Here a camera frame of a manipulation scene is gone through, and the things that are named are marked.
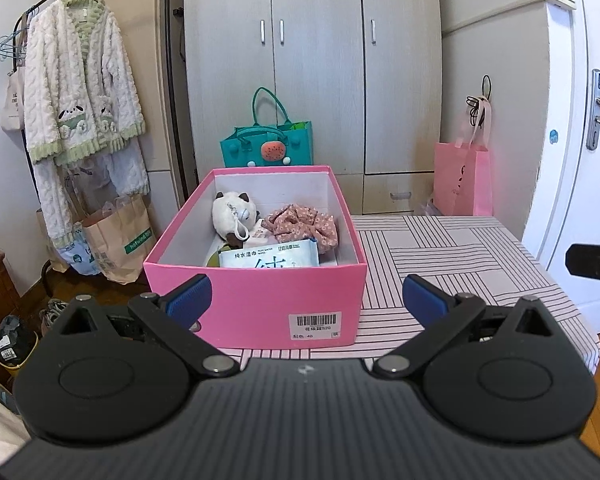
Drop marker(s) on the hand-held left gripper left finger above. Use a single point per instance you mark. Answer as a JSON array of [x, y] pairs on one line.
[[190, 299]]

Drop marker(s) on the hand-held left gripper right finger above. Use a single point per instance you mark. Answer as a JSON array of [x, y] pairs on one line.
[[422, 300]]

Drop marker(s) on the green plush fruit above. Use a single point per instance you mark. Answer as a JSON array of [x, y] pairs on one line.
[[212, 260]]

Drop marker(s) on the pink cardboard box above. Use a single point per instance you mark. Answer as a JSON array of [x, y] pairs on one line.
[[260, 300]]

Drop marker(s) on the blue white wet wipes pack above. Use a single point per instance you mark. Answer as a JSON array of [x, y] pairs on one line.
[[270, 257]]

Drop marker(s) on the panda plush toy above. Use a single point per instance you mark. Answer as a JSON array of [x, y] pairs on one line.
[[230, 215]]

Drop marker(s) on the floral fabric scrunchie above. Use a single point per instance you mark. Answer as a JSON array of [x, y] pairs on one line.
[[300, 225]]

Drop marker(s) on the striped pink tablecloth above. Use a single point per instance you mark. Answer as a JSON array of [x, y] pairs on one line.
[[455, 255]]

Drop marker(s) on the brown paper shopping bag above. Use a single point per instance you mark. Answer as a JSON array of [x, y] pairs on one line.
[[120, 245]]

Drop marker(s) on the white door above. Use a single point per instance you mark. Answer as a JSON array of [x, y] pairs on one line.
[[570, 160]]

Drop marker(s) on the blue white plastic bag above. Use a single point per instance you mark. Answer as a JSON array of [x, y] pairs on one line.
[[80, 255]]

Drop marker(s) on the pink gift bag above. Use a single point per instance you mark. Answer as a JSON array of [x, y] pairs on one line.
[[460, 180]]

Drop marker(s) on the grey sneaker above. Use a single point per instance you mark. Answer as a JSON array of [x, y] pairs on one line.
[[54, 312]]

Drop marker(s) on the teal felt handbag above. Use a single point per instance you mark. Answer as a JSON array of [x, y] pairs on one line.
[[245, 152]]

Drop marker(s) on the black plastic bag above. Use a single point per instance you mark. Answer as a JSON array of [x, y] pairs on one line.
[[12, 340]]

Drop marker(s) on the brown wooden cabinet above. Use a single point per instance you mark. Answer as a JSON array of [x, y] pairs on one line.
[[0, 290]]

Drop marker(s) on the black clothes rack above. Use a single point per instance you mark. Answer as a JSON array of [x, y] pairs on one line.
[[172, 85]]

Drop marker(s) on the yellow grey bedding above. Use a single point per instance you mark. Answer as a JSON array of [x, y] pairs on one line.
[[0, 425]]

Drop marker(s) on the grey wooden wardrobe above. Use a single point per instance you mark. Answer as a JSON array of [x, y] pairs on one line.
[[320, 85]]

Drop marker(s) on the white green fleece pajama jacket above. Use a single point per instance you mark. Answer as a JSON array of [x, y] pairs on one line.
[[65, 85]]

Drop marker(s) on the white canvas tote bag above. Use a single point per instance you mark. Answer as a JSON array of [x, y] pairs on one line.
[[14, 105]]

